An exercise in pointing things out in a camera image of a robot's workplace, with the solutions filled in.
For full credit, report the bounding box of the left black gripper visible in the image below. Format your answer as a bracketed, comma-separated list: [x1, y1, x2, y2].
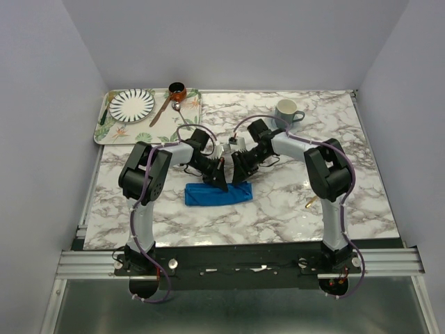
[188, 155, 228, 192]

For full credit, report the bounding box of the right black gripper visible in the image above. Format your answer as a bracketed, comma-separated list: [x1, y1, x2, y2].
[230, 146, 271, 187]

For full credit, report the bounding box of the blue satin napkin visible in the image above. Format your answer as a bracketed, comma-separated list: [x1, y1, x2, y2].
[184, 182, 253, 207]

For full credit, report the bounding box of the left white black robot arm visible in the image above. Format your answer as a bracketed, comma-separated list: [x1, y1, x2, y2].
[118, 129, 228, 275]

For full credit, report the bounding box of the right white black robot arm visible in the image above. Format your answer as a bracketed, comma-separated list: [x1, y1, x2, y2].
[228, 115, 356, 273]

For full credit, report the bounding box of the grey blue saucer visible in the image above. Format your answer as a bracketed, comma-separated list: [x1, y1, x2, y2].
[264, 115, 304, 133]

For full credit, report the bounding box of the grey blue mug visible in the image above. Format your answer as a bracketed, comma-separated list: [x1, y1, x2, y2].
[275, 99, 305, 129]

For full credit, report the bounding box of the gold spoon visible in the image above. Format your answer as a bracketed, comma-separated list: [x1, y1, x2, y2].
[305, 196, 318, 208]

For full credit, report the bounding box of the floral serving tray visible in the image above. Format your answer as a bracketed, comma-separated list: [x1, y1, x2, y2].
[93, 88, 202, 145]

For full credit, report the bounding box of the silver spoon on tray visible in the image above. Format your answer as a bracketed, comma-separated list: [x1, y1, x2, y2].
[172, 101, 191, 131]

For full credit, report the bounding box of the brown ceramic pot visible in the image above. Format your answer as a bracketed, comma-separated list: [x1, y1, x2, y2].
[168, 82, 187, 102]

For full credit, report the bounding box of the striped white blue plate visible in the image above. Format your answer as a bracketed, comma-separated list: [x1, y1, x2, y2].
[108, 88, 155, 124]

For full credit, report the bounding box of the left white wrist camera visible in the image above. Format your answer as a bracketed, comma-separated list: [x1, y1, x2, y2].
[211, 144, 231, 159]

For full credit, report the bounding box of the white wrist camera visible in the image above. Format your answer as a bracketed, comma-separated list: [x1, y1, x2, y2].
[211, 144, 231, 159]
[228, 135, 246, 151]

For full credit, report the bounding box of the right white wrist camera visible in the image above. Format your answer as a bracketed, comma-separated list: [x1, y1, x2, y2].
[228, 135, 246, 151]

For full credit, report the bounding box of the wooden handled knife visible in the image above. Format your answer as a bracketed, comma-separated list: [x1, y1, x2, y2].
[149, 95, 171, 127]

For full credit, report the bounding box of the dark green handled utensil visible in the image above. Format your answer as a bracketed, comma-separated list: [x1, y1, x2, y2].
[99, 102, 109, 126]

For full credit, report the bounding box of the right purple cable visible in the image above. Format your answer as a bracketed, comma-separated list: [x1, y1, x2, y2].
[232, 114, 366, 300]

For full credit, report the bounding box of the aluminium frame rail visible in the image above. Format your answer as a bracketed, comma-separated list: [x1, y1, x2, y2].
[56, 244, 425, 280]

